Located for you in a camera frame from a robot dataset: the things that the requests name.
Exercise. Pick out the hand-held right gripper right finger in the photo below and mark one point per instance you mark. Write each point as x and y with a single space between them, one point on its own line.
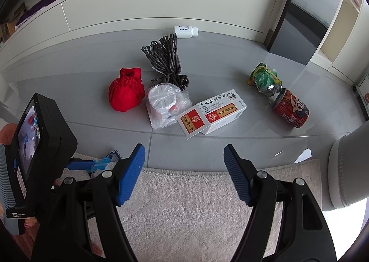
239 175

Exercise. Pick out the white and red box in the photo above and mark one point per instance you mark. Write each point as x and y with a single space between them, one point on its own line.
213 112

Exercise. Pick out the white plastic bottle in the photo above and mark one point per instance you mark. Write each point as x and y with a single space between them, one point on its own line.
186 32

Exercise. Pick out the black glossy cabinet panel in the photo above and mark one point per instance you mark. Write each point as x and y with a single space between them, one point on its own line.
299 34

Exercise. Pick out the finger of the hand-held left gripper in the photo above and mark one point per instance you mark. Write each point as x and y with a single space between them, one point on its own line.
78 164

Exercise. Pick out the blue clear plastic wrapper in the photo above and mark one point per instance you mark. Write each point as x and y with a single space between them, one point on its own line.
99 165

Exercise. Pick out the plastic-wrapped white cup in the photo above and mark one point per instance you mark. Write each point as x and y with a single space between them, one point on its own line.
163 100

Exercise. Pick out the dark grey yarn bundle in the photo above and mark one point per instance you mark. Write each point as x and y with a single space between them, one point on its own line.
165 57

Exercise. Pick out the beige fluffy rug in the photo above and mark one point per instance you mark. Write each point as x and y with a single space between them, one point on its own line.
187 207

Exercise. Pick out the red cloth pouch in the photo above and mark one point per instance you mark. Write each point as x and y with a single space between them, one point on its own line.
125 93

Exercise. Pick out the white trash bin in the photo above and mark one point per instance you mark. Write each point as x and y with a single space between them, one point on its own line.
346 169

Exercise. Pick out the green snack wrapper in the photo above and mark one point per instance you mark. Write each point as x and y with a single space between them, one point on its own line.
265 79

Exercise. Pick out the purple fringed cloth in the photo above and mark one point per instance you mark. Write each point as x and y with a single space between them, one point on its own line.
52 2

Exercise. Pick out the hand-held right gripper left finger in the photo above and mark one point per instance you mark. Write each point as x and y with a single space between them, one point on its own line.
129 175

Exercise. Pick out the person's pink clothed leg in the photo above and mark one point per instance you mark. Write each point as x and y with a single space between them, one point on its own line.
7 135

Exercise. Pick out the white low cabinet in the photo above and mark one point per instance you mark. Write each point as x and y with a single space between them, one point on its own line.
144 5

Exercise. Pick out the red cartoon drink can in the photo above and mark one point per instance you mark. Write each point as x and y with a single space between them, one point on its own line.
292 109

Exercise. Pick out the white open shelf unit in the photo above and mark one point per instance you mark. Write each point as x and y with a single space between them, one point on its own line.
346 48

